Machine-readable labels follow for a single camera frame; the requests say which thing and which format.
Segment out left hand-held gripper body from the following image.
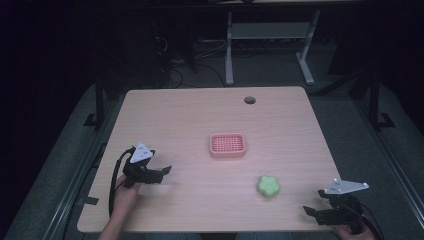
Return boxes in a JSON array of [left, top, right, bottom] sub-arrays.
[[121, 141, 160, 188]]

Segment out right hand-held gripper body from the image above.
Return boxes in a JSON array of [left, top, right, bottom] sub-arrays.
[[315, 178, 370, 235]]

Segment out person's right hand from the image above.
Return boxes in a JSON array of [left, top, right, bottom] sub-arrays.
[[331, 215, 378, 240]]

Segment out person's left hand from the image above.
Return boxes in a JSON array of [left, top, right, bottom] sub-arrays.
[[112, 174, 142, 218]]

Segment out green flower-shaped sponge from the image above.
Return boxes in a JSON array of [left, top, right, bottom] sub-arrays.
[[256, 174, 281, 200]]

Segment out grey tape strip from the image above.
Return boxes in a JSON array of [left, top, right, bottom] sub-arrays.
[[77, 196, 100, 206]]

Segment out pink slotted soap dish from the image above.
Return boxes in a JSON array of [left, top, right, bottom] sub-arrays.
[[208, 132, 247, 159]]

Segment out black metal stand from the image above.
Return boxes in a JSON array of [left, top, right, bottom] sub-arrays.
[[83, 78, 106, 130], [366, 68, 397, 132]]

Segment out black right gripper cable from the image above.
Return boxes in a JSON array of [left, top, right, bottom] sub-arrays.
[[345, 201, 385, 240]]

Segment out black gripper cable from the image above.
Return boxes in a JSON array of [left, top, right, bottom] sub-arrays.
[[107, 148, 135, 218], [345, 201, 385, 240]]

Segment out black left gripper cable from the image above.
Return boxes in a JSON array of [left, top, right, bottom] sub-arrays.
[[107, 148, 135, 218]]

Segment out black floor cables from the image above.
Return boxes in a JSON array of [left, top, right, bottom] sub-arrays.
[[153, 34, 228, 90]]

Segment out white metal table frame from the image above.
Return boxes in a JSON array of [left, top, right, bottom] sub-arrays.
[[224, 9, 322, 87]]

